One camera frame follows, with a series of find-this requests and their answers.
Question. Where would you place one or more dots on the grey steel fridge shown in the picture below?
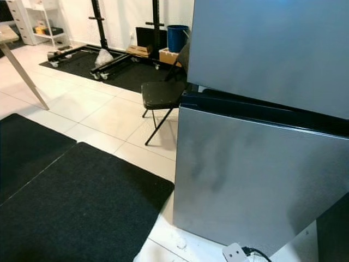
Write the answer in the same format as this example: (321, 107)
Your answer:
(267, 49)

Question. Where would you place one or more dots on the black floor mat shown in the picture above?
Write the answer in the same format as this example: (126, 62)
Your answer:
(335, 240)
(27, 147)
(131, 79)
(82, 207)

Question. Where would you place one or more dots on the white shelf rack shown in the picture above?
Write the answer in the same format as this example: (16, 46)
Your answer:
(46, 37)

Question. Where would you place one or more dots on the yellow box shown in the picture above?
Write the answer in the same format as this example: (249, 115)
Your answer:
(41, 30)

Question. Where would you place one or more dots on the white drawer cabinet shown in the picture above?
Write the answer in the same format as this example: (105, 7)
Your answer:
(17, 19)

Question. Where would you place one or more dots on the black pouch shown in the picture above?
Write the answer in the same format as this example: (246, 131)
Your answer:
(55, 31)

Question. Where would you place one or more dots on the white plastic bag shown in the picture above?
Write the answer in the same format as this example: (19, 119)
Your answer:
(103, 59)

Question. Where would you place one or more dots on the black folding chair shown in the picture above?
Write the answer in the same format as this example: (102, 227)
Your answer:
(161, 94)

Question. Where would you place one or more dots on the black flat panel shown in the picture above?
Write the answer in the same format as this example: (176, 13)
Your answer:
(144, 37)

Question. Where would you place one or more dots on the plain cardboard box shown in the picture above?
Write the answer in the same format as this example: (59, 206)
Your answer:
(169, 57)

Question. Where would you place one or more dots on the blue plastic barrel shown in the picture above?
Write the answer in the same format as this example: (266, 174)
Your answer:
(177, 39)

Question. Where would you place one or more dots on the black wheeled frame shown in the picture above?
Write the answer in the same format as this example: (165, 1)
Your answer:
(98, 24)

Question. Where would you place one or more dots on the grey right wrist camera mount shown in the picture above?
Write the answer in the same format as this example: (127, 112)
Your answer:
(234, 254)

